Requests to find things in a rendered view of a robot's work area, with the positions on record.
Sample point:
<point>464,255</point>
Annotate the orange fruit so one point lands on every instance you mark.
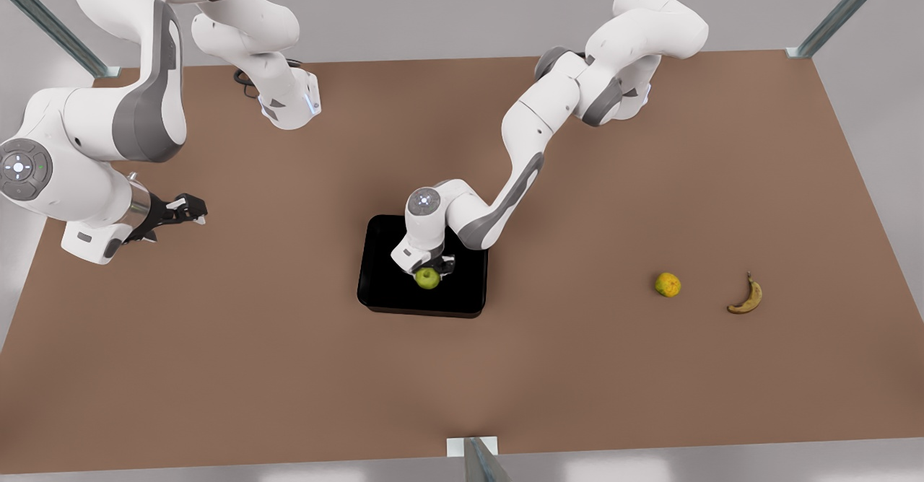
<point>668,285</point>

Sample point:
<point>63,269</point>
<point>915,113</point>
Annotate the black square tray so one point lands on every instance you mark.
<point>404,291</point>

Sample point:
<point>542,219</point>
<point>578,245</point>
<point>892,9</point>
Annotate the spotted yellow banana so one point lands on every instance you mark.
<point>748,299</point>

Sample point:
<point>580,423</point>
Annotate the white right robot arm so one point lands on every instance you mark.
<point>101,117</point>

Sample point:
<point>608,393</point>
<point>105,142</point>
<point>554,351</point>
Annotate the green apple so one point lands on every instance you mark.
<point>427,278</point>

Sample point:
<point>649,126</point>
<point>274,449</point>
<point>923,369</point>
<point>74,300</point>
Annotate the silver frame post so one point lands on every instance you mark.
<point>844,9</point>
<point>478,459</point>
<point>50,24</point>

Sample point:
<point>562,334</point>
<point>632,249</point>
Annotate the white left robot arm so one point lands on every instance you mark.
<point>530,125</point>

